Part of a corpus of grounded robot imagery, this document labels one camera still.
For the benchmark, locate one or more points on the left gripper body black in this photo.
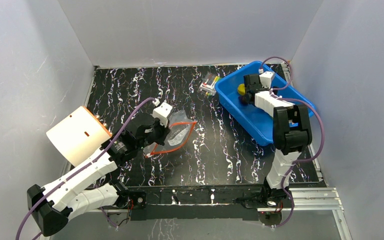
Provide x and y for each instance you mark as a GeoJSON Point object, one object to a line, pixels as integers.
{"type": "Point", "coordinates": [157, 135]}

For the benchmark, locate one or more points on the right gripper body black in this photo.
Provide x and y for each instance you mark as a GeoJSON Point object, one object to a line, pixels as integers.
{"type": "Point", "coordinates": [251, 84]}

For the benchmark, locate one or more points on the clear zip bag orange zipper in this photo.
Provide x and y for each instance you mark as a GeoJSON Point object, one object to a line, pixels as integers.
{"type": "Point", "coordinates": [180, 128]}

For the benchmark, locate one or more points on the dark red toy plum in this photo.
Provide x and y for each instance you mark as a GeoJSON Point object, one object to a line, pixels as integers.
{"type": "Point", "coordinates": [244, 99]}

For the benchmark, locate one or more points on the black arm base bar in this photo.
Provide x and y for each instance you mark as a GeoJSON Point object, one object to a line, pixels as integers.
{"type": "Point", "coordinates": [250, 202]}

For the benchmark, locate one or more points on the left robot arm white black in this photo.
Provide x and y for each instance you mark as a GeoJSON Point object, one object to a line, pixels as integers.
{"type": "Point", "coordinates": [53, 205]}

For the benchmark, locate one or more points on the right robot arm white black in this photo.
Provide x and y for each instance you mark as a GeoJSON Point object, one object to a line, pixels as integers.
{"type": "Point", "coordinates": [291, 133]}

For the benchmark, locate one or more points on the blue plastic bin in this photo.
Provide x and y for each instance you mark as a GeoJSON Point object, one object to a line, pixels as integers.
{"type": "Point", "coordinates": [254, 120]}

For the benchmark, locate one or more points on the small clear marker box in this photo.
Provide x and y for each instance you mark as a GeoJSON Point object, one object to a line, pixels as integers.
{"type": "Point", "coordinates": [207, 86]}

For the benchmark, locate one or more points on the white paper towel roll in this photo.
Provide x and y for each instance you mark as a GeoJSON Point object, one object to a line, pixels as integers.
{"type": "Point", "coordinates": [78, 135]}

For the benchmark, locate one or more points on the black marbled table mat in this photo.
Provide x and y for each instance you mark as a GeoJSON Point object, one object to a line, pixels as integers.
{"type": "Point", "coordinates": [218, 152]}

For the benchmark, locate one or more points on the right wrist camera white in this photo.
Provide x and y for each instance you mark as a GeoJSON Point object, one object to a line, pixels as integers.
{"type": "Point", "coordinates": [266, 78]}

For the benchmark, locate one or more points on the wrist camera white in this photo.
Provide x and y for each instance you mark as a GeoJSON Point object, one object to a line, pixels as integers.
{"type": "Point", "coordinates": [162, 112]}
{"type": "Point", "coordinates": [266, 78]}

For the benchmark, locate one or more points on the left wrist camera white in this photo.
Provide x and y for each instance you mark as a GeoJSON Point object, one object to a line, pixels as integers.
{"type": "Point", "coordinates": [162, 112]}

